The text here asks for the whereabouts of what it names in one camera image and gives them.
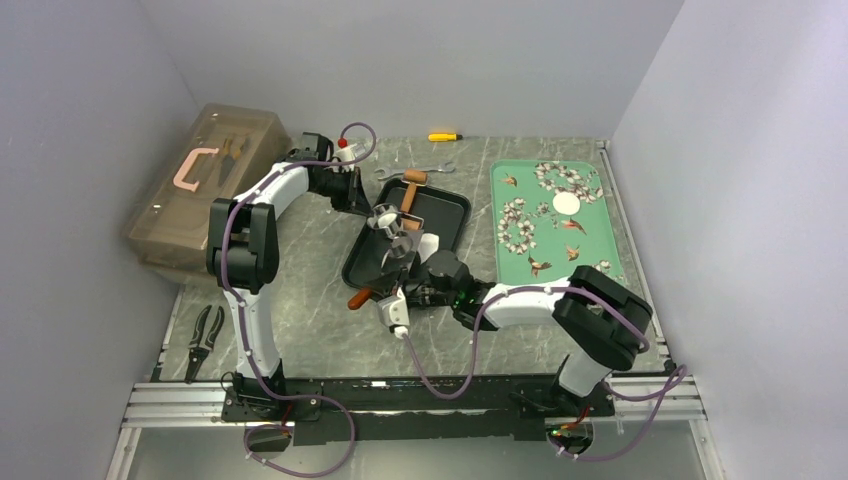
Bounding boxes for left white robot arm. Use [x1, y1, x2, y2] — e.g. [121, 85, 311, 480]
[206, 133, 376, 420]

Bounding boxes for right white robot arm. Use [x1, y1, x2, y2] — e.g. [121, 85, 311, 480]
[421, 250, 653, 415]

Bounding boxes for aluminium frame rail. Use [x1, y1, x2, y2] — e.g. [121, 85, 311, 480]
[122, 382, 225, 428]

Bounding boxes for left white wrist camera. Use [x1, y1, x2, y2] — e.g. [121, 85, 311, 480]
[332, 139, 367, 163]

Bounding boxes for metal ring cutter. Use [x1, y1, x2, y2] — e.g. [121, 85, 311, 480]
[366, 203, 403, 239]

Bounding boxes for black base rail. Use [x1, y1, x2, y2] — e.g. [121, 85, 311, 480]
[220, 374, 615, 446]

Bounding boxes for silver wrench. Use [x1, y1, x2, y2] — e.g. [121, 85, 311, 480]
[374, 161, 456, 181]

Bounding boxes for translucent brown toolbox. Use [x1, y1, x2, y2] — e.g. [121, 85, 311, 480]
[123, 103, 293, 284]

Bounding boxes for green floral tray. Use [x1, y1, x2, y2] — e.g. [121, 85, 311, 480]
[491, 159, 626, 285]

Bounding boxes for metal spatula orange handle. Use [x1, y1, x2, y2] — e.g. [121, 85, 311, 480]
[347, 235, 417, 311]

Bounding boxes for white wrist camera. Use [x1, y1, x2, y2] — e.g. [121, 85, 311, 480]
[332, 139, 367, 163]
[376, 287, 410, 339]

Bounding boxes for flat white dumpling wrapper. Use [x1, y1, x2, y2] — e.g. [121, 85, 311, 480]
[552, 191, 581, 216]

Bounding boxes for black pliers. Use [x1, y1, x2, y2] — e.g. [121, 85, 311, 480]
[184, 304, 226, 384]

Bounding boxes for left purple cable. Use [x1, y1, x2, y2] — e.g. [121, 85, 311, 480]
[217, 121, 378, 480]

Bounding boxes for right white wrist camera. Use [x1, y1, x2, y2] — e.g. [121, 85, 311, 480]
[376, 287, 410, 339]

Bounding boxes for wooden double-ended dough roller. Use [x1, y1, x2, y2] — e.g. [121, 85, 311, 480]
[399, 169, 428, 231]

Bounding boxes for white dough ball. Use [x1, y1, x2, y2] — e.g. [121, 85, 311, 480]
[417, 233, 440, 263]

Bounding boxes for black baking tray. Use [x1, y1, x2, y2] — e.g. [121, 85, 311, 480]
[341, 187, 471, 289]

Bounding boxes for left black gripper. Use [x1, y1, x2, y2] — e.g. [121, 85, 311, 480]
[312, 167, 375, 219]

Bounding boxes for yellow screwdriver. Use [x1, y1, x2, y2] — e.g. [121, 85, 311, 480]
[427, 133, 463, 143]

